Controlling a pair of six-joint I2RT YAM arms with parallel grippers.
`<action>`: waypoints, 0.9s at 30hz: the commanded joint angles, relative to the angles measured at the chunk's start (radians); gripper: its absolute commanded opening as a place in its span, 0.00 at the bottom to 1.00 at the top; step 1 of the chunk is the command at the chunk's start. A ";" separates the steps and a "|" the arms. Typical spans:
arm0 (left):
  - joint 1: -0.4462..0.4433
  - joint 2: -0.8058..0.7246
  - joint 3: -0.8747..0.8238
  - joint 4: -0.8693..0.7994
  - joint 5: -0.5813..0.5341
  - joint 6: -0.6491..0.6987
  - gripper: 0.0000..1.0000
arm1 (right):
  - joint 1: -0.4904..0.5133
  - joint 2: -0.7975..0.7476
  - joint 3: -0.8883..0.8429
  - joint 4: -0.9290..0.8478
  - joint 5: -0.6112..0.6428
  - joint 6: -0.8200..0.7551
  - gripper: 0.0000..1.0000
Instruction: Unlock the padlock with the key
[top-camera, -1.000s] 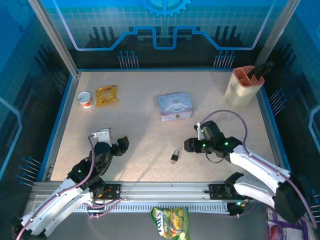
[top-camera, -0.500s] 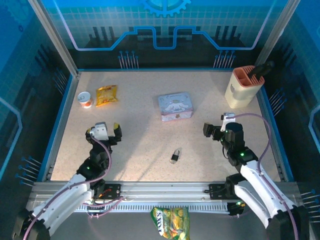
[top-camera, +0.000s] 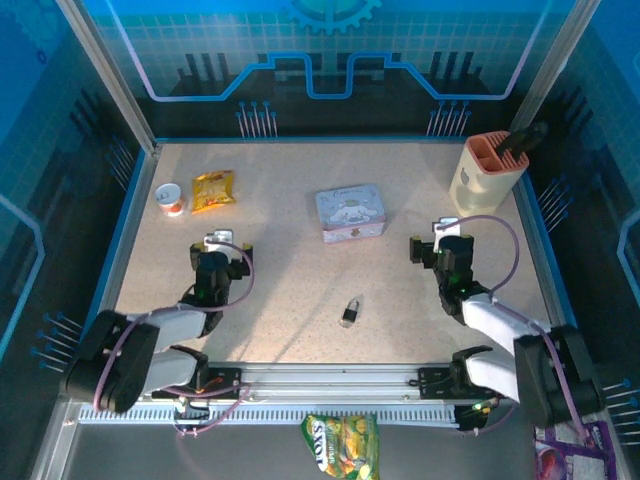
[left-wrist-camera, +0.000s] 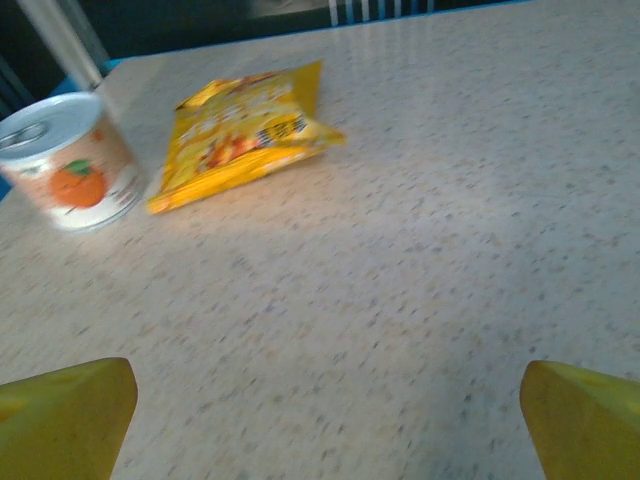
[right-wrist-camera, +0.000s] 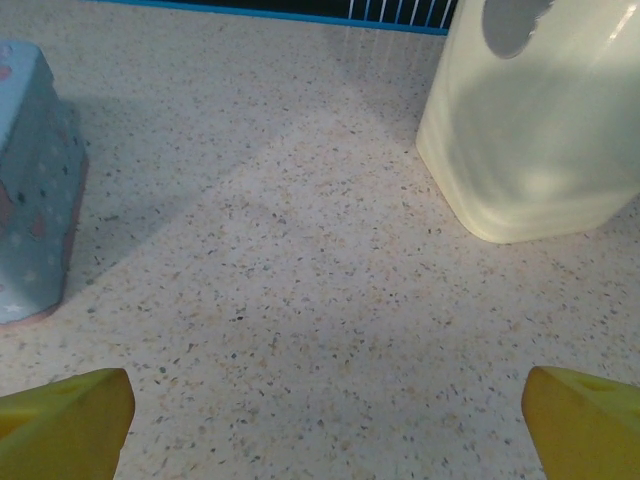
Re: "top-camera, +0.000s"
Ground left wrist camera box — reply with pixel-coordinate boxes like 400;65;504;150
203;228;235;254

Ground black utensil handle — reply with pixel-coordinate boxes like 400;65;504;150
497;121;550;156

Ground green yellow candy bag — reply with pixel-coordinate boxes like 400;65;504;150
300;413;381;480

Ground aluminium front rail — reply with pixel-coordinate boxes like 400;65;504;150
63;361;521;402

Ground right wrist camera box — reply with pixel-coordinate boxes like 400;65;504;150
432;215;463;241

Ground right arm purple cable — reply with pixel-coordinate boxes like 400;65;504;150
434;214;592;447

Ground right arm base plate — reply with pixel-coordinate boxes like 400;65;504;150
417;366;510;402

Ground beige utensil holder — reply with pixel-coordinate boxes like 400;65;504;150
448;130;530;217

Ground white slotted cable duct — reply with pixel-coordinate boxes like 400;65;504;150
78;402;459;427

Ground yellow chips bag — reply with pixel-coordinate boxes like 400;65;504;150
191;169;237;215

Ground aluminium corner post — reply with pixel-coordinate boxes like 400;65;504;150
508;0;590;132
54;0;162;152

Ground blue cartoon tin box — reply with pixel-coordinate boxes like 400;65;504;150
314;182;389;245

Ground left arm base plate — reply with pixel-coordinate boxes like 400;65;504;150
149;366;250;401

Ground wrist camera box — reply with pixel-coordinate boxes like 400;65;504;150
432;215;463;241
203;228;235;254

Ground black padlock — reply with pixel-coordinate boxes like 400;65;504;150
341;296;363;324

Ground purple snack bag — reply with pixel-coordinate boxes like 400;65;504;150
533;419;619;480

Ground small white orange can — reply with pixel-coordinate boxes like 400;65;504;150
155;182;187;218

